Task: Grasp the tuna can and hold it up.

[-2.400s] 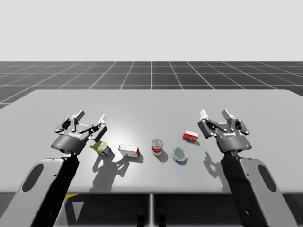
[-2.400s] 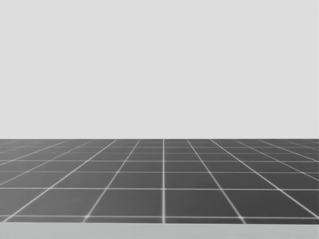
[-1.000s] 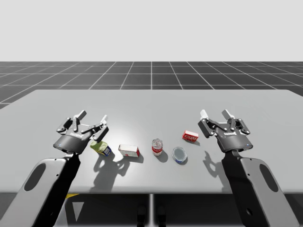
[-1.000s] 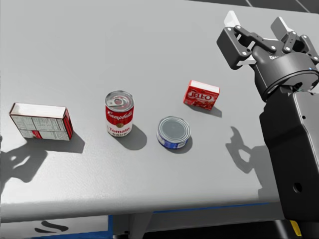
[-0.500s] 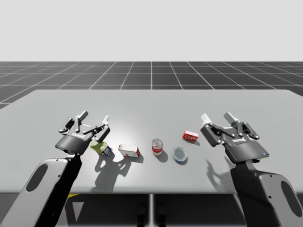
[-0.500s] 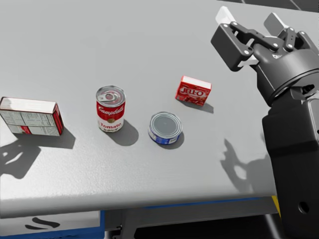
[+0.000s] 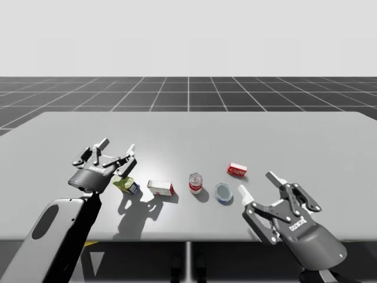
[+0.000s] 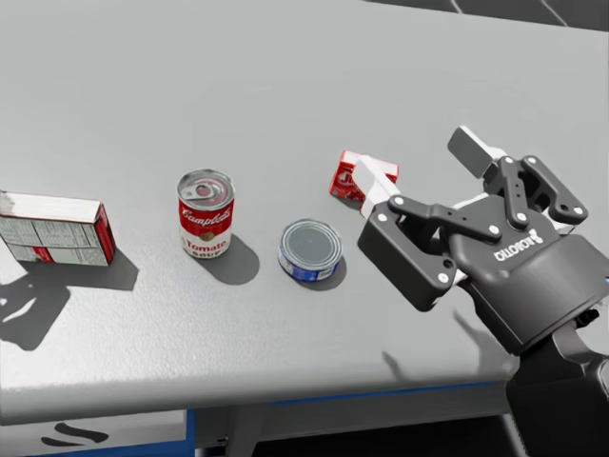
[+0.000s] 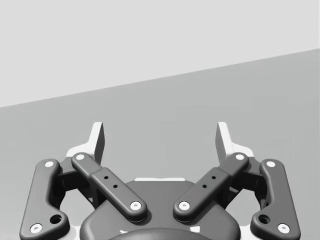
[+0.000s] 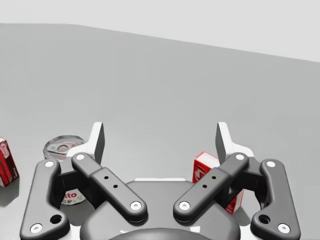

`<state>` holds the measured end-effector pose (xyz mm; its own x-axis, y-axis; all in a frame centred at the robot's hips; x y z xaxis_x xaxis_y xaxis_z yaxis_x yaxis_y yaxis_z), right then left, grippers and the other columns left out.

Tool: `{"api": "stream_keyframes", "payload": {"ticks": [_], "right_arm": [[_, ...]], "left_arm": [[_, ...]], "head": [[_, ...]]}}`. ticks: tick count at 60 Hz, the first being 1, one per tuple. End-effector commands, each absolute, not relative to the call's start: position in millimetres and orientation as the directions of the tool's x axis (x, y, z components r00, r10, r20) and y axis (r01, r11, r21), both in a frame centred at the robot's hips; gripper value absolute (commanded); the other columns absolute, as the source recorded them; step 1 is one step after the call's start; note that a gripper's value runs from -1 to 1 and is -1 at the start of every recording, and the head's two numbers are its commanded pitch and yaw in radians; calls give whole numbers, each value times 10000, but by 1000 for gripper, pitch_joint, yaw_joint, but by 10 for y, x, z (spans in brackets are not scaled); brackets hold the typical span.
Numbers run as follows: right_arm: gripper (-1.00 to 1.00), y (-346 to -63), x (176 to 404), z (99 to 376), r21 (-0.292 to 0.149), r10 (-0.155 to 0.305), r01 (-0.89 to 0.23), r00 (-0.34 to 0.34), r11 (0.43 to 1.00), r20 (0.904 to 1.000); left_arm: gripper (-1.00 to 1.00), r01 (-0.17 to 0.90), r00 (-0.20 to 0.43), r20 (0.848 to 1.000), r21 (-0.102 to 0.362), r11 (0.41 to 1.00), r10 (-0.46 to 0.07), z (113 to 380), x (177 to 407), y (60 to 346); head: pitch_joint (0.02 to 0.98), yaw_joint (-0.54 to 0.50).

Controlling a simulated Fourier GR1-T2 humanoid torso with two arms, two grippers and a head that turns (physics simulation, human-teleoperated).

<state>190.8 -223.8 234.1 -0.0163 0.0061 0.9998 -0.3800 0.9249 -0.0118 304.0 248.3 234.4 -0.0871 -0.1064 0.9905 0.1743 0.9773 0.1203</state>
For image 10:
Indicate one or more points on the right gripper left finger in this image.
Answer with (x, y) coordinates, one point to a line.
(45, 190)

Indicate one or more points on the red and white can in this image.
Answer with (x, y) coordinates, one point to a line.
(60, 147)

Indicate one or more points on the red and white carton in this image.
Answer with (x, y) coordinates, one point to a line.
(203, 166)

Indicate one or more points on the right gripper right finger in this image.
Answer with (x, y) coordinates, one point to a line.
(275, 190)

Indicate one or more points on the red and brown carton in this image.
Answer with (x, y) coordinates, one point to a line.
(6, 162)

